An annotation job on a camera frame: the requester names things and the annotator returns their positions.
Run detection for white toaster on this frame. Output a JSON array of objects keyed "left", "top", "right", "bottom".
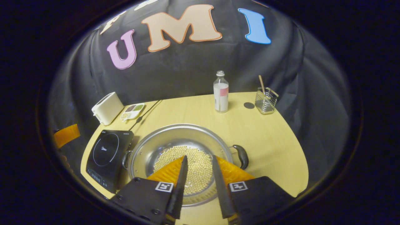
[{"left": 92, "top": 92, "right": 124, "bottom": 126}]

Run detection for black induction cooktop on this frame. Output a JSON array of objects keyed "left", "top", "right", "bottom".
[{"left": 86, "top": 130, "right": 135, "bottom": 193}]

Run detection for stainless steel pot black handles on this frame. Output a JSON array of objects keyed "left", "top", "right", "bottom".
[{"left": 122, "top": 123, "right": 249, "bottom": 207}]

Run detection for wire mesh holder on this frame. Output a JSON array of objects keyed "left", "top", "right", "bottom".
[{"left": 255, "top": 87, "right": 279, "bottom": 114}]

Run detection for white divided dish of beans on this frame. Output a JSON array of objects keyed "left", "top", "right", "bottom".
[{"left": 120, "top": 103, "right": 145, "bottom": 121}]

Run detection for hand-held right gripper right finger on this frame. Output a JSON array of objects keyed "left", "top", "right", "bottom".
[{"left": 212, "top": 155, "right": 296, "bottom": 225}]

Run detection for pile of yellow soybeans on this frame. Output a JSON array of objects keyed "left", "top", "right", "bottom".
[{"left": 153, "top": 145, "right": 218, "bottom": 196}]

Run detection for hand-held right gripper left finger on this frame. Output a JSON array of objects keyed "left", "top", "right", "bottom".
[{"left": 111, "top": 155, "right": 188, "bottom": 225}]

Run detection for black power cable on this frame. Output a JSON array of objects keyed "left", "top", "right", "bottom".
[{"left": 129, "top": 100, "right": 162, "bottom": 131}]

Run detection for clear bottle pink white label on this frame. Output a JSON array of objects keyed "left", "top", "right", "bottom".
[{"left": 213, "top": 71, "right": 229, "bottom": 113}]

